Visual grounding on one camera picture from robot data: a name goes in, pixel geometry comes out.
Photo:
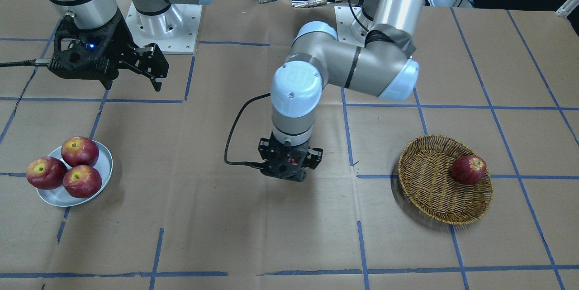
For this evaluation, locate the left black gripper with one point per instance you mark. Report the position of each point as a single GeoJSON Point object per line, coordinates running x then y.
{"type": "Point", "coordinates": [314, 156]}

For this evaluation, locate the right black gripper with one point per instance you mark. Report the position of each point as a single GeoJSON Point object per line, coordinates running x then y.
{"type": "Point", "coordinates": [118, 42]}

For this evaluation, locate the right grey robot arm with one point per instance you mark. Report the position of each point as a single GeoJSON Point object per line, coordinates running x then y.
{"type": "Point", "coordinates": [89, 14]}

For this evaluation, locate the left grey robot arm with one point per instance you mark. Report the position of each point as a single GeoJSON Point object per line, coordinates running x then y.
{"type": "Point", "coordinates": [383, 67]}

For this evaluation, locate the woven wicker basket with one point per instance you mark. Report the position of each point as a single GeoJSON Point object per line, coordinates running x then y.
{"type": "Point", "coordinates": [424, 173]}

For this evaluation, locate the red apple on plate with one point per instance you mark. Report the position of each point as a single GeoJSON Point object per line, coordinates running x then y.
{"type": "Point", "coordinates": [82, 182]}
{"type": "Point", "coordinates": [80, 151]}
{"type": "Point", "coordinates": [46, 173]}

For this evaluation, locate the dark red apple in basket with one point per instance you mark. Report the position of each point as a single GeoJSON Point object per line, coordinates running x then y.
{"type": "Point", "coordinates": [468, 170]}

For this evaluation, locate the light blue plate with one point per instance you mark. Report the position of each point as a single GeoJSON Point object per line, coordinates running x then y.
{"type": "Point", "coordinates": [103, 168]}

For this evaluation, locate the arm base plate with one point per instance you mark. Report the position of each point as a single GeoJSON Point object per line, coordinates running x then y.
{"type": "Point", "coordinates": [354, 26]}
{"type": "Point", "coordinates": [175, 31]}

